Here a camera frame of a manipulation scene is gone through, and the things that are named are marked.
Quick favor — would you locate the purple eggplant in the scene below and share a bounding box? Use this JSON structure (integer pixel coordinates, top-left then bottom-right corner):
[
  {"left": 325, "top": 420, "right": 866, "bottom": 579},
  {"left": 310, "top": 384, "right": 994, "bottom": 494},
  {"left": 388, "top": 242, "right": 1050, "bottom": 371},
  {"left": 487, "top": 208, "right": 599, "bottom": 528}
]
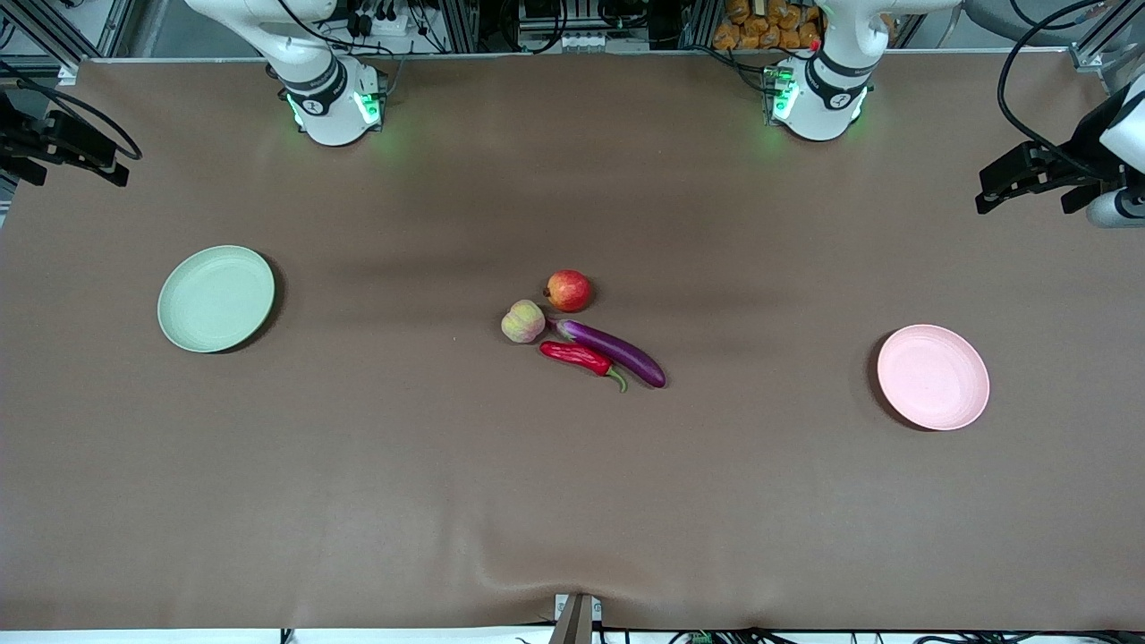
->
[{"left": 553, "top": 318, "right": 667, "bottom": 389}]

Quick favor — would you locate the red apple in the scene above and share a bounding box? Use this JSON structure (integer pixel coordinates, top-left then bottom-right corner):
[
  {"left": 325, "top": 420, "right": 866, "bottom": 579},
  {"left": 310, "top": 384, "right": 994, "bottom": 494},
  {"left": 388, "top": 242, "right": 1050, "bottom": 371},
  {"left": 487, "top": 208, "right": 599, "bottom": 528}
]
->
[{"left": 544, "top": 269, "right": 593, "bottom": 313}]

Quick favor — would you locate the pale yellow pink peach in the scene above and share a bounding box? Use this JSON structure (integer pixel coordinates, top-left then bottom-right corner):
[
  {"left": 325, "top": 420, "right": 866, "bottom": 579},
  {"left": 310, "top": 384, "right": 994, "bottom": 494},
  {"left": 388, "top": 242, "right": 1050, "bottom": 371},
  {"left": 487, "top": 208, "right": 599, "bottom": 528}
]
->
[{"left": 501, "top": 300, "right": 547, "bottom": 344}]

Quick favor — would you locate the red chili pepper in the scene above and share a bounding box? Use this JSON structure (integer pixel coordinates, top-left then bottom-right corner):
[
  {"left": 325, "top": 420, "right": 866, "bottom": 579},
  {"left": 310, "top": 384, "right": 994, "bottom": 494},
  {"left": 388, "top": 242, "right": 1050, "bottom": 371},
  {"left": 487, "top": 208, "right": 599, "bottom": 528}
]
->
[{"left": 539, "top": 340, "right": 629, "bottom": 394}]

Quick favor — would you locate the grey rounded chair seat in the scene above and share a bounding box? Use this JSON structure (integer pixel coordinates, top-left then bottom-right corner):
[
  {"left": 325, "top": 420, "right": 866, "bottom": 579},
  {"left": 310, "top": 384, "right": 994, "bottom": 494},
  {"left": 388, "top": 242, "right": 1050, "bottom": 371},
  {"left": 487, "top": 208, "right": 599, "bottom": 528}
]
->
[{"left": 964, "top": 0, "right": 1124, "bottom": 47}]

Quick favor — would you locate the light green plate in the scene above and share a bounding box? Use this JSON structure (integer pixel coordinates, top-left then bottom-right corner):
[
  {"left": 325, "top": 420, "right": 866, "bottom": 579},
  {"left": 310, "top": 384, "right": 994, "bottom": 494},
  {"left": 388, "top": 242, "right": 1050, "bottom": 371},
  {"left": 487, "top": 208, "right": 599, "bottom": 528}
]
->
[{"left": 157, "top": 245, "right": 276, "bottom": 353}]

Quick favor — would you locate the pink plate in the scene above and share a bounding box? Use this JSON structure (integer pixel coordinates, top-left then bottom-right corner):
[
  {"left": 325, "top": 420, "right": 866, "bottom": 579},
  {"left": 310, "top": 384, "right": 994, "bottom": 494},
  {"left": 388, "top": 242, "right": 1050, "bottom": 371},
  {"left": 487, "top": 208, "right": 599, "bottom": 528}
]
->
[{"left": 877, "top": 325, "right": 991, "bottom": 432}]

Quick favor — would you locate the bag of orange buns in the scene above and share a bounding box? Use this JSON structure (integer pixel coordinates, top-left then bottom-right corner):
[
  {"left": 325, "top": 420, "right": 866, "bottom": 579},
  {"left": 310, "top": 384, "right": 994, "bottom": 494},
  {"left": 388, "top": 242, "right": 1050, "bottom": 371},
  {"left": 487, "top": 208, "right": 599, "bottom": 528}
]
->
[{"left": 713, "top": 0, "right": 824, "bottom": 51}]

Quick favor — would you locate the white power strip with plugs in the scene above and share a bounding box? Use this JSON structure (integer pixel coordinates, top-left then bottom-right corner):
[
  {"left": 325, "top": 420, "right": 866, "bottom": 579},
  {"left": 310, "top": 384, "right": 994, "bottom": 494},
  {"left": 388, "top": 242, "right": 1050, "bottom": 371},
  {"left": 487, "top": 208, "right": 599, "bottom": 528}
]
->
[{"left": 344, "top": 4, "right": 414, "bottom": 38}]

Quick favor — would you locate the brown table cover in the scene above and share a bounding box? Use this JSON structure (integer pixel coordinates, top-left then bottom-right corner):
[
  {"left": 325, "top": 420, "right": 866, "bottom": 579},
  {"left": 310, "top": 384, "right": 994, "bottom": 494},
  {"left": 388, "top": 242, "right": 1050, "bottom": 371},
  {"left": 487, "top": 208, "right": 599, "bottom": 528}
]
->
[{"left": 0, "top": 49, "right": 1145, "bottom": 632}]

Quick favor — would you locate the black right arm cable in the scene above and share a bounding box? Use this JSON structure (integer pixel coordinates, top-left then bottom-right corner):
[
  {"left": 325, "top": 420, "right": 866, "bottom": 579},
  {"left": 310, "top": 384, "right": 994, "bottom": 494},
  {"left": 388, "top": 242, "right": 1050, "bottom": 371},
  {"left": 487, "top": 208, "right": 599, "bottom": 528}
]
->
[{"left": 0, "top": 58, "right": 143, "bottom": 164}]

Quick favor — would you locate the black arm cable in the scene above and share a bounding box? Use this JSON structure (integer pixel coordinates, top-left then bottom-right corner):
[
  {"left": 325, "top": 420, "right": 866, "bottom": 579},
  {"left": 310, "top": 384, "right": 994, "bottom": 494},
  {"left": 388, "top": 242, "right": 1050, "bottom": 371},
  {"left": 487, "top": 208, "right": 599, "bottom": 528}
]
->
[
  {"left": 0, "top": 58, "right": 143, "bottom": 164},
  {"left": 997, "top": 0, "right": 1115, "bottom": 171}
]

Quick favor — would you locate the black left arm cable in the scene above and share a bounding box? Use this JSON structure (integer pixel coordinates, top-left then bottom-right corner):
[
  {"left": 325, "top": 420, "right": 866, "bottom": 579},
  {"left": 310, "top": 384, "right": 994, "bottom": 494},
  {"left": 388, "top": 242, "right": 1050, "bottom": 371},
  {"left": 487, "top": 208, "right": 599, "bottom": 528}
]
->
[{"left": 997, "top": 0, "right": 1115, "bottom": 171}]

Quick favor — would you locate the grey metal table bracket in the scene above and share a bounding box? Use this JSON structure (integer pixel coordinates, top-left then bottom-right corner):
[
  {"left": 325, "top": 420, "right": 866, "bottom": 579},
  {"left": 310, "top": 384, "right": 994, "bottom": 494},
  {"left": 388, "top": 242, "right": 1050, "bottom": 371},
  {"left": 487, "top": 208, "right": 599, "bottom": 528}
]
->
[{"left": 547, "top": 593, "right": 603, "bottom": 644}]

